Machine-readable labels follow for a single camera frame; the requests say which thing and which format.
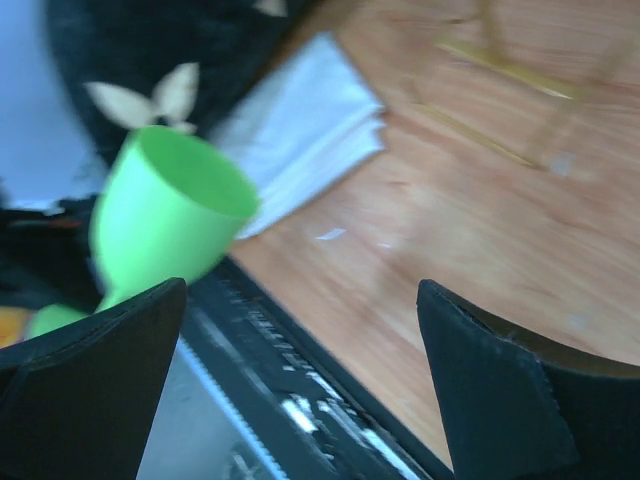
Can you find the gold wire glass rack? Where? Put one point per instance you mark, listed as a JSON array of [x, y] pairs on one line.
[[529, 80]]

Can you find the black floral plush pillow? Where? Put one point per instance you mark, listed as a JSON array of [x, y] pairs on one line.
[[183, 64]]

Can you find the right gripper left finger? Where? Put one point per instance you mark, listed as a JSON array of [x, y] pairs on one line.
[[79, 402]]

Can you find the folded white cloth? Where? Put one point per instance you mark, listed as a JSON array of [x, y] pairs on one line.
[[301, 129]]

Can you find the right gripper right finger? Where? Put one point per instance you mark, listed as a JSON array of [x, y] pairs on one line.
[[518, 405]]

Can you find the green wine glass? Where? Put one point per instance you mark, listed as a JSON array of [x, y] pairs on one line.
[[171, 207]]

